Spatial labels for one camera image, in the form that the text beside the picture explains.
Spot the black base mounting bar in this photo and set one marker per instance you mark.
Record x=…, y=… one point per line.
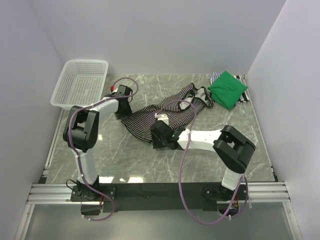
x=156, y=196

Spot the aluminium rail frame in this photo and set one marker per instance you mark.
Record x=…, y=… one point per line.
x=60, y=194

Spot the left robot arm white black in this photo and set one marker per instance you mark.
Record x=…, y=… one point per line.
x=81, y=135

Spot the black white striped folded top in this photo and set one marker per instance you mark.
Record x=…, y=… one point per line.
x=245, y=95

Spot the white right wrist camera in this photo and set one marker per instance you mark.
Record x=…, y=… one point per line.
x=162, y=118

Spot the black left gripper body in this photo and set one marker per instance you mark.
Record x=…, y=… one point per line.
x=123, y=113

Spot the white plastic laundry basket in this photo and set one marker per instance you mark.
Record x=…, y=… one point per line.
x=80, y=83

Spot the striped clothes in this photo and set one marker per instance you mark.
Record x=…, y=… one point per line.
x=179, y=108

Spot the green tank top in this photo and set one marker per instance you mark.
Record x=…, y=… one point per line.
x=226, y=88

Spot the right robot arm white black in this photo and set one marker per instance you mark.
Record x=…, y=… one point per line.
x=233, y=148

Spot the blue striped folded tank top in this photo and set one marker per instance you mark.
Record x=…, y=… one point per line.
x=213, y=77

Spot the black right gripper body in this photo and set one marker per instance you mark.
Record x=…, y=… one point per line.
x=158, y=143

